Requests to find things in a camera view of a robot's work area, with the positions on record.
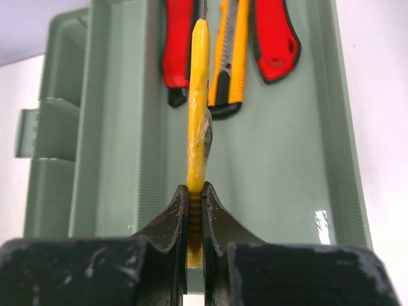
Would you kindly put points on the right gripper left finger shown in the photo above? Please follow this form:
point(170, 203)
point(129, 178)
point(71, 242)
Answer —
point(146, 268)

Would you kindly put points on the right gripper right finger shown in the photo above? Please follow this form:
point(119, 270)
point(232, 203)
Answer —
point(242, 269)

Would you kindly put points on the green plastic toolbox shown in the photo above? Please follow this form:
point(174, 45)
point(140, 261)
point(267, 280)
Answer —
point(107, 151)

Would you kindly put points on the yellow utility knife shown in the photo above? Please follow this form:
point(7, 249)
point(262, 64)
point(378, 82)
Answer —
point(197, 124)

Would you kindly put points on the orange utility knife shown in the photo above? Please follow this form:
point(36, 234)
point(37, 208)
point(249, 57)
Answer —
point(226, 93)

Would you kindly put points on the red black pliers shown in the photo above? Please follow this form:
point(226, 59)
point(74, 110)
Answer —
point(181, 16)

